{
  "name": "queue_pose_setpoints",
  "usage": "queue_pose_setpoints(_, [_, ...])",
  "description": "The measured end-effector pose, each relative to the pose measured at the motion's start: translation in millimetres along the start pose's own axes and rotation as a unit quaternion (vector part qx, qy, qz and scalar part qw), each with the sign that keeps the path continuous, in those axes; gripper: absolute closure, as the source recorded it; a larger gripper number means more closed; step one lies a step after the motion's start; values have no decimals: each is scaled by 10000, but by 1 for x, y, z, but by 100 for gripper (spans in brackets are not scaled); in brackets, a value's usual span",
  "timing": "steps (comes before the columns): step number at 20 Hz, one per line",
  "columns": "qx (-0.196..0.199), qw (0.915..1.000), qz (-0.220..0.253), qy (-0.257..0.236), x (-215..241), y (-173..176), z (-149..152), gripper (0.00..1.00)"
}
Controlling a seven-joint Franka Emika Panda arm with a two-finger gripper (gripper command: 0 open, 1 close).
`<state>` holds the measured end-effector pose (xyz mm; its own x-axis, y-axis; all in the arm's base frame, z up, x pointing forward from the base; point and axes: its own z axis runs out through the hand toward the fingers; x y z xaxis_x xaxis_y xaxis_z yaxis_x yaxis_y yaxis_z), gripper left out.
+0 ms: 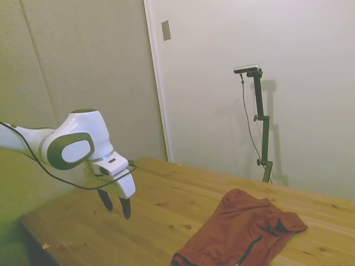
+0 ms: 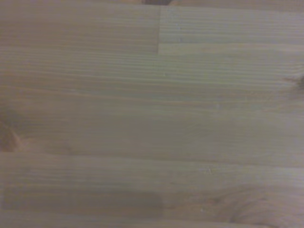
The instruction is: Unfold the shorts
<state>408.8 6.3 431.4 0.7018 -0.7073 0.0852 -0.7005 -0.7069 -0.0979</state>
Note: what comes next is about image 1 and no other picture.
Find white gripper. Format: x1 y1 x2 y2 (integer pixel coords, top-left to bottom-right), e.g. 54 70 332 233
95 168 137 221

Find rust red shorts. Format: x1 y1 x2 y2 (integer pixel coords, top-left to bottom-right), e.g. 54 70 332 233
170 188 309 266

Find white wrist mount box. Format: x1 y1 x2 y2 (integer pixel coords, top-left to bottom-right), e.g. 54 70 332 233
93 153 130 177

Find white door frame trim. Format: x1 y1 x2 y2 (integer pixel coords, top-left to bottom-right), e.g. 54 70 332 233
143 0 173 163

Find camera on black stand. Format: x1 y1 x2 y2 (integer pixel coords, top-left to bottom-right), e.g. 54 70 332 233
239 73 274 185

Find dark green camera stand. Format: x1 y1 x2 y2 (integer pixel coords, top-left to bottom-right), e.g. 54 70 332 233
246 69 274 183

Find grey wall switch plate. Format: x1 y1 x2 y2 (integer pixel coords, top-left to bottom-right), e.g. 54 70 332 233
161 19 173 42

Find grey camera on stand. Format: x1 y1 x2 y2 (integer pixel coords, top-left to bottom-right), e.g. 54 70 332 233
234 64 261 75

